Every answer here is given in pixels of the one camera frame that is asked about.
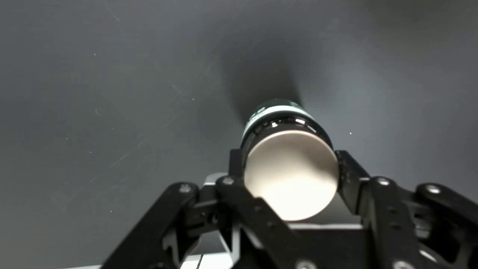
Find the dark glass bottle green label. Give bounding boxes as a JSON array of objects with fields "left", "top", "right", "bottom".
[{"left": 238, "top": 96, "right": 340, "bottom": 225}]

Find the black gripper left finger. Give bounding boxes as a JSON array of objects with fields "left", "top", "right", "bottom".
[{"left": 99, "top": 147, "right": 321, "bottom": 269}]

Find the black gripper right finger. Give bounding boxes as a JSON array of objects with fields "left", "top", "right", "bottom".
[{"left": 335, "top": 148, "right": 478, "bottom": 269}]

